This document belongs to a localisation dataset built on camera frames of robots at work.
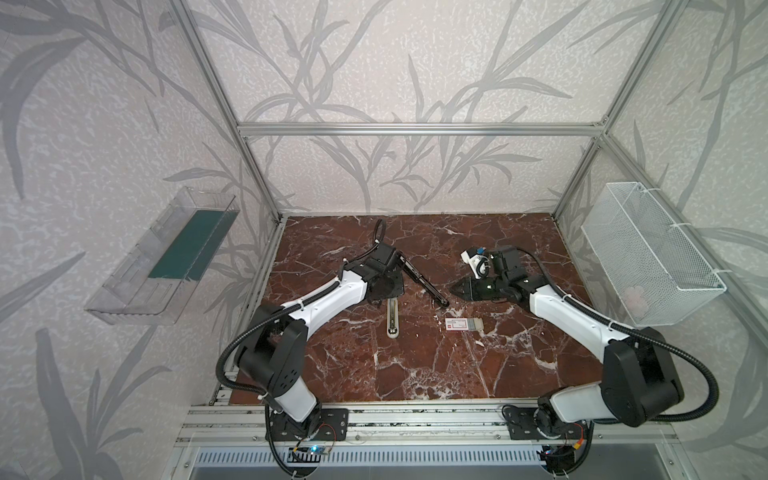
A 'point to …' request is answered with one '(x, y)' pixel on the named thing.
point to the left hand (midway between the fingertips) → (402, 279)
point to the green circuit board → (306, 454)
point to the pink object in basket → (635, 304)
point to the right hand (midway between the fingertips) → (452, 281)
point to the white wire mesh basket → (655, 273)
